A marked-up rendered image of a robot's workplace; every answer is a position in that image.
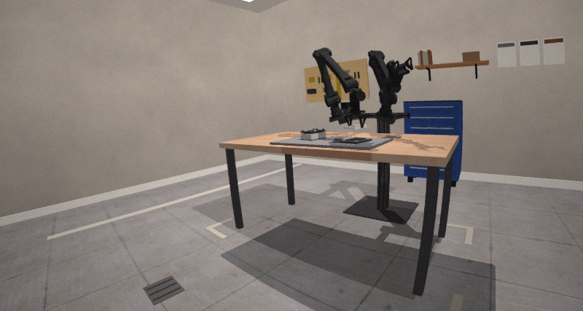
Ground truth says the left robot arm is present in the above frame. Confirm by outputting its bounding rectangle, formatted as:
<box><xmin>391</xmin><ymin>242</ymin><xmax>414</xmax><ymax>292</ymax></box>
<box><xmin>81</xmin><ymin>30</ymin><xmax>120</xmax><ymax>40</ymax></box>
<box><xmin>368</xmin><ymin>50</ymin><xmax>401</xmax><ymax>119</ymax></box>

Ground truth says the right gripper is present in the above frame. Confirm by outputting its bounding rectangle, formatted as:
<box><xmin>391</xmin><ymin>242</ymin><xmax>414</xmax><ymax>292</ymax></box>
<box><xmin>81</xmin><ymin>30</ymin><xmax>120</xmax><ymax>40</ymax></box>
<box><xmin>344</xmin><ymin>111</ymin><xmax>367</xmax><ymax>128</ymax></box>

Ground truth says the white well plate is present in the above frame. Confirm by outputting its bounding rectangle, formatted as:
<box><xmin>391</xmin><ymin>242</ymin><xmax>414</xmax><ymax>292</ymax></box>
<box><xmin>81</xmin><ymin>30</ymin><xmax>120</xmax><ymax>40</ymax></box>
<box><xmin>343</xmin><ymin>125</ymin><xmax>367</xmax><ymax>130</ymax></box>

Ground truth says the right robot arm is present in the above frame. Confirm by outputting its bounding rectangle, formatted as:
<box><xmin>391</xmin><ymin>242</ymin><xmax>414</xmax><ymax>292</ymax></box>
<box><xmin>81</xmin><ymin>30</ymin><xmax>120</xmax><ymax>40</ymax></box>
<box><xmin>313</xmin><ymin>47</ymin><xmax>366</xmax><ymax>120</ymax></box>

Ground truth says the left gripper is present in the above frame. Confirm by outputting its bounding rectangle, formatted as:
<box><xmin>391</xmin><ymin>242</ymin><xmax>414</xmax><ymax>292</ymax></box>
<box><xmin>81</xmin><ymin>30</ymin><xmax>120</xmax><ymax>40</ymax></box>
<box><xmin>389</xmin><ymin>57</ymin><xmax>413</xmax><ymax>81</ymax></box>

